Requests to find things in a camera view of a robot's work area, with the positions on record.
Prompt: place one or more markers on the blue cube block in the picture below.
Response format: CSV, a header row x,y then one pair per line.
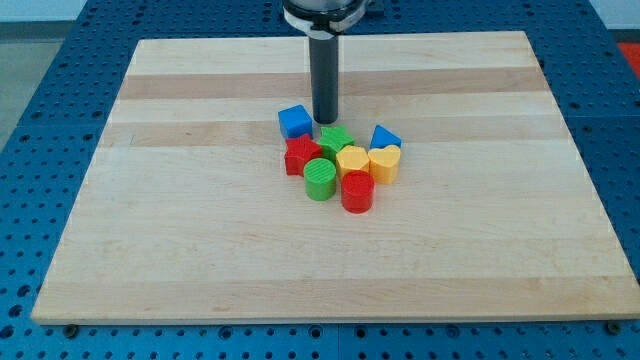
x,y
295,122

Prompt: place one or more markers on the robot arm flange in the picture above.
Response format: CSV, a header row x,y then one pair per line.
x,y
323,19

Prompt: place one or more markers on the red star block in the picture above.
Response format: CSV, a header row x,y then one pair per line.
x,y
299,151

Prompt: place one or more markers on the green star block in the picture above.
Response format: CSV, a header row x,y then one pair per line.
x,y
334,139

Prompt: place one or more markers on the green cylinder block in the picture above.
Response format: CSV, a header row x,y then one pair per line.
x,y
320,179

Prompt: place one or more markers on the yellow hexagon block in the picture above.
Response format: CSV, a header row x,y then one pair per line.
x,y
351,158

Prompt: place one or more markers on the red cylinder block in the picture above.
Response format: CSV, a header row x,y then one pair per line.
x,y
357,191

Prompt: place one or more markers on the yellow heart block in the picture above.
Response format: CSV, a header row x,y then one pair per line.
x,y
384,163

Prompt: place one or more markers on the blue triangle block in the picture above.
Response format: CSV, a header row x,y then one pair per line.
x,y
382,137

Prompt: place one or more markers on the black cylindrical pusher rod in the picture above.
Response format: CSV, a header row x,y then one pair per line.
x,y
324,70

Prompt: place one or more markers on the wooden board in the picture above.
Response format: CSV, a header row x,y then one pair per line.
x,y
187,216

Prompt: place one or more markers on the blue perforated table plate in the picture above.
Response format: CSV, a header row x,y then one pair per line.
x,y
47,155

